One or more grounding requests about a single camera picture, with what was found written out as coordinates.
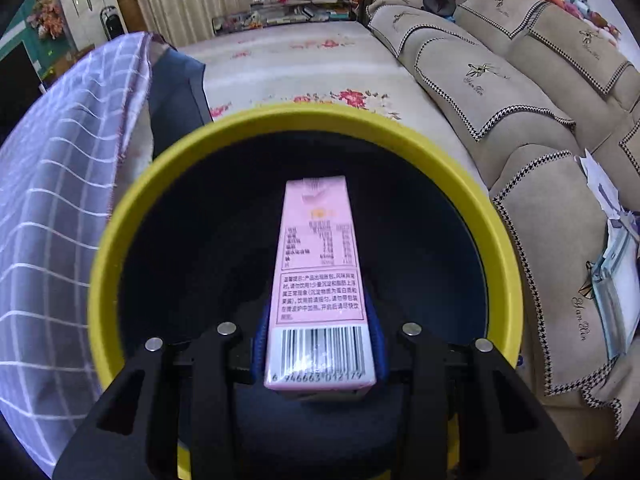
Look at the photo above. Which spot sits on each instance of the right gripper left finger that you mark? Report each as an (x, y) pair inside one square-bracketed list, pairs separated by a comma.
[(204, 392)]

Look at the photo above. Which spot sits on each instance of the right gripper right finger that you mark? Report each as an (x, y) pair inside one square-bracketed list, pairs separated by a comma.
[(464, 409)]

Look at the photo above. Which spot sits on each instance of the pink strawberry milk carton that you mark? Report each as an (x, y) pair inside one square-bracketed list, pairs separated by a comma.
[(318, 335)]

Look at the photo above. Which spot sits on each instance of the yellow rimmed trash bin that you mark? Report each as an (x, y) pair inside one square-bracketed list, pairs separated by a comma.
[(197, 237)]

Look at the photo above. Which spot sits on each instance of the papers on sofa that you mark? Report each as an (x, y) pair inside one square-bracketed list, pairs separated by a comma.
[(615, 259)]

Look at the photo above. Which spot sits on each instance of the blue checkered tablecloth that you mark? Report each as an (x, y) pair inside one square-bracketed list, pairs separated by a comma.
[(58, 182)]

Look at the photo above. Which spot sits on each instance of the beige sofa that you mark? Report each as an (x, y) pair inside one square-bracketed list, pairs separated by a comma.
[(534, 94)]

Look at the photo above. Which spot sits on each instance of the floral bed mat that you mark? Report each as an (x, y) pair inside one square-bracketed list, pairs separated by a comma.
[(327, 66)]

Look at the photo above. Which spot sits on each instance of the large black television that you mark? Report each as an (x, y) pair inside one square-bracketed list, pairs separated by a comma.
[(19, 87)]

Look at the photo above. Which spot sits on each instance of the black tower fan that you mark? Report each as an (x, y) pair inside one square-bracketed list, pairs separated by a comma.
[(111, 23)]

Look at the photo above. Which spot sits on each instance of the artificial flower bouquet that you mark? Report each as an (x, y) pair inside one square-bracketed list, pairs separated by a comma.
[(46, 19)]

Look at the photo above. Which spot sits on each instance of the low toy shelf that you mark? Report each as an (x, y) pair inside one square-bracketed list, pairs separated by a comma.
[(285, 12)]

